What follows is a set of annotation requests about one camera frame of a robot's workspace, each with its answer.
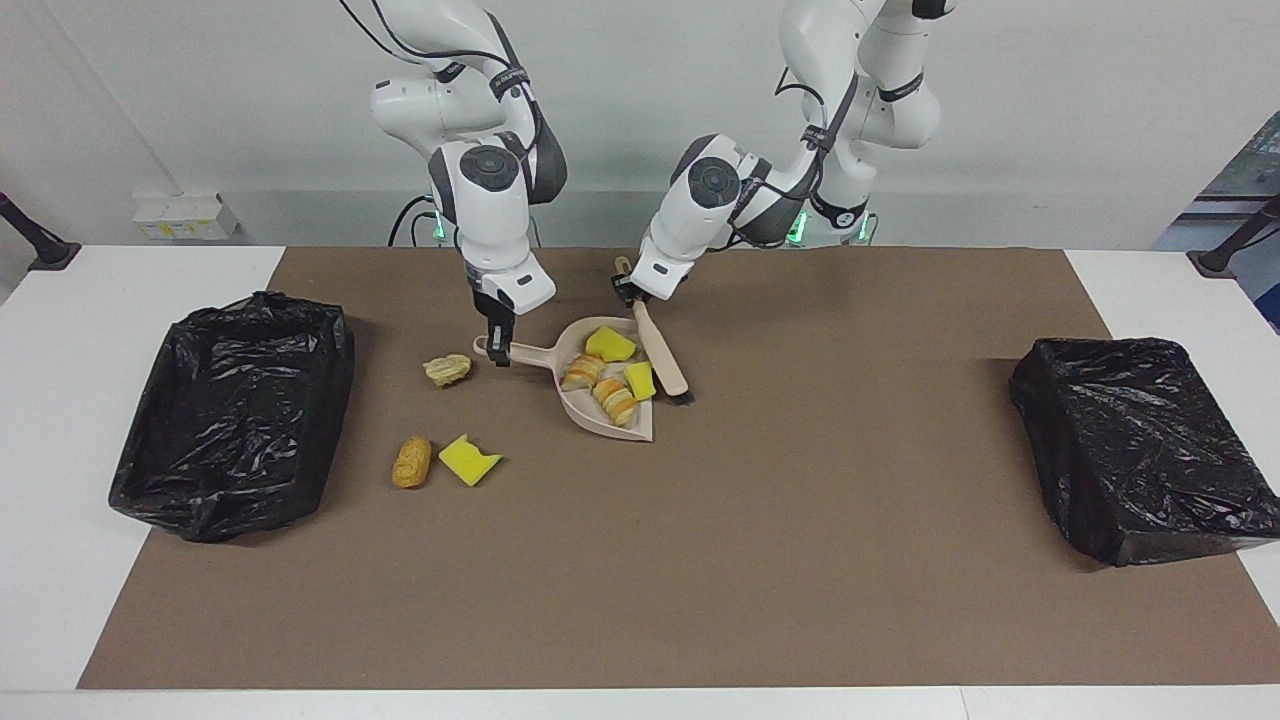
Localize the beige plastic dustpan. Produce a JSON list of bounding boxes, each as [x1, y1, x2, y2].
[[473, 316, 658, 443]]

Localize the wedge yellow sponge piece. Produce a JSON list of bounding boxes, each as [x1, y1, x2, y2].
[[585, 326, 638, 363]]

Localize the beige hand brush black bristles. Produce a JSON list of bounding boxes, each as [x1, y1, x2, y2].
[[613, 256, 695, 406]]

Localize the notched yellow sponge piece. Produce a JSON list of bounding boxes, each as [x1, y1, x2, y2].
[[438, 433, 503, 488]]

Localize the brown bread roll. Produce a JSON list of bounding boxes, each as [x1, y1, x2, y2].
[[391, 436, 433, 490]]

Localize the black bag lined bin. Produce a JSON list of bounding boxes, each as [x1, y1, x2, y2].
[[108, 291, 357, 544], [1008, 337, 1280, 568]]

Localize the brown table mat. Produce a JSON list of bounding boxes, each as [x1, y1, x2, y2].
[[77, 247, 1280, 691]]

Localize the black stand foot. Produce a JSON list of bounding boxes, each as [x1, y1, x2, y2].
[[1187, 195, 1280, 278], [0, 192, 83, 273]]

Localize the black base cable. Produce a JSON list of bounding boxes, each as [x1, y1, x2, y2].
[[388, 193, 438, 248]]

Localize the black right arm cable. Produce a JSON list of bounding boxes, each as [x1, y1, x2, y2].
[[340, 0, 546, 191]]

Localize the white wall socket box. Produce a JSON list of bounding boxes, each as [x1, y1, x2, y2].
[[133, 193, 241, 241]]

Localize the blue background window frame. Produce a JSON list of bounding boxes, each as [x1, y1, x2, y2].
[[1150, 110, 1280, 333]]

